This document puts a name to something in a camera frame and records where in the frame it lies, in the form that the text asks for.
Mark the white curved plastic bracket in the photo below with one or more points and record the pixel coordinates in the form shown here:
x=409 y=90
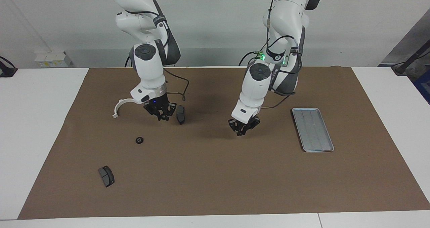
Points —
x=117 y=107

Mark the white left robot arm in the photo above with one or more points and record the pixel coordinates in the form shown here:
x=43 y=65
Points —
x=255 y=86

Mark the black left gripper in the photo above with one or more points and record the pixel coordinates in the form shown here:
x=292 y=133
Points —
x=243 y=126

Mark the blue crate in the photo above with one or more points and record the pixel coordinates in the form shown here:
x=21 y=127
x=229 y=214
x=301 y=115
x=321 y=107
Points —
x=424 y=86

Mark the silver metal tray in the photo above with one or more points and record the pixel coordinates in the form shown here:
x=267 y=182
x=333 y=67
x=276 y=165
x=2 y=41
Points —
x=313 y=129

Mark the brown table mat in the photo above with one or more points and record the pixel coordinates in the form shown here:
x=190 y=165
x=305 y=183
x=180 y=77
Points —
x=215 y=174

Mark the black bearing gear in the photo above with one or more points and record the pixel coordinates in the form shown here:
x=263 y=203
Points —
x=139 y=140

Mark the black table clamp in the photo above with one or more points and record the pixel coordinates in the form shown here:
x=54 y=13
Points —
x=6 y=70

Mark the black camera stand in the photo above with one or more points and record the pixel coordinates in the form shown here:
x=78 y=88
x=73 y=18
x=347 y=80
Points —
x=411 y=58

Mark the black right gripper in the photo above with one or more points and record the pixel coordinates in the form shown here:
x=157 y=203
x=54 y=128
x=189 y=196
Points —
x=159 y=106

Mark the dark grey brake pad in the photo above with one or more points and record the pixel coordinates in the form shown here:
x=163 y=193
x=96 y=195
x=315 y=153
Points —
x=181 y=115
x=106 y=176

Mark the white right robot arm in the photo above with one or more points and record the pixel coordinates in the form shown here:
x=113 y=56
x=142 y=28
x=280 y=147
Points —
x=147 y=63

